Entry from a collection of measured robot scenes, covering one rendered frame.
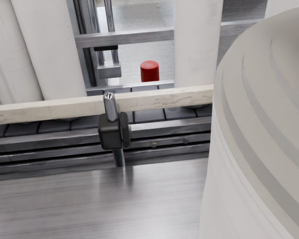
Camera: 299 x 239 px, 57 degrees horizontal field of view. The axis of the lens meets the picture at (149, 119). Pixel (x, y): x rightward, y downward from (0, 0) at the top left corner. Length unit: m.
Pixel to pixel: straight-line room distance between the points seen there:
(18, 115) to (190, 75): 0.20
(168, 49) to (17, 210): 0.47
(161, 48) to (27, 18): 0.39
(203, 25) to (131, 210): 0.19
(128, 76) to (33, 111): 0.25
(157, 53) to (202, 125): 0.31
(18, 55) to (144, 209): 0.21
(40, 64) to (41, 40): 0.03
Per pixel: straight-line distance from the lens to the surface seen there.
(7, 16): 0.32
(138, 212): 0.25
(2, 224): 0.28
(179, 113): 0.34
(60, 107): 0.33
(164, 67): 0.56
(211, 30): 0.31
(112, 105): 0.26
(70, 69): 0.32
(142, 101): 0.32
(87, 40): 0.36
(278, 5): 0.35
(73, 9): 0.45
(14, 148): 0.36
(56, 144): 0.34
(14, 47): 0.33
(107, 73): 0.42
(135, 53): 0.62
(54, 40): 0.31
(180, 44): 0.32
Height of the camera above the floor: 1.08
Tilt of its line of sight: 38 degrees down
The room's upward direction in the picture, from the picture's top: 4 degrees counter-clockwise
